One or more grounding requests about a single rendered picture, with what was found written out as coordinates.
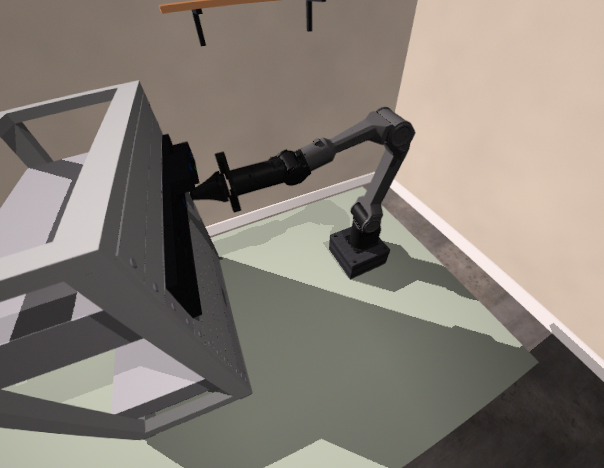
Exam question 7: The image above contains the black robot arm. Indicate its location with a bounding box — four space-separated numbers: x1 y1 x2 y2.
249 107 416 253

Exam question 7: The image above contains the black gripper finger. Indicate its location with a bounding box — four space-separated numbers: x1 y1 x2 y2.
190 171 226 198
192 188 230 202

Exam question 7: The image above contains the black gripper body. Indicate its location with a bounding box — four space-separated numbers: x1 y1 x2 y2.
215 152 257 213

